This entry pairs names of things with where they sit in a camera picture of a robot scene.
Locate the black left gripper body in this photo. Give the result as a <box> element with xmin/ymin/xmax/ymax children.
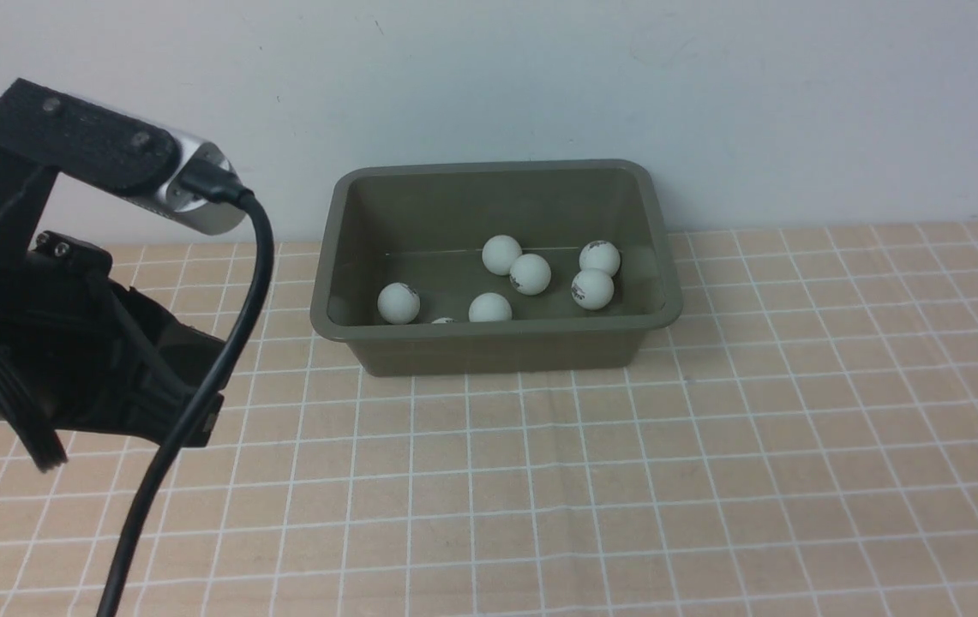
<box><xmin>0</xmin><ymin>231</ymin><xmax>225</xmax><ymax>444</ymax></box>

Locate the white ping-pong ball red logo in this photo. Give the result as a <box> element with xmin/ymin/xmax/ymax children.
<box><xmin>570</xmin><ymin>268</ymin><xmax>615</xmax><ymax>311</ymax></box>

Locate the olive green plastic bin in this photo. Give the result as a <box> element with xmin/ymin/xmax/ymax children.
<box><xmin>309</xmin><ymin>159</ymin><xmax>685</xmax><ymax>376</ymax></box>

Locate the black camera cable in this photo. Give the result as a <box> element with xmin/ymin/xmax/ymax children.
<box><xmin>0</xmin><ymin>163</ymin><xmax>277</xmax><ymax>617</ymax></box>

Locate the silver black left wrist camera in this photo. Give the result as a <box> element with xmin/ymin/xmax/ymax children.
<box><xmin>0</xmin><ymin>79</ymin><xmax>245</xmax><ymax>262</ymax></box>

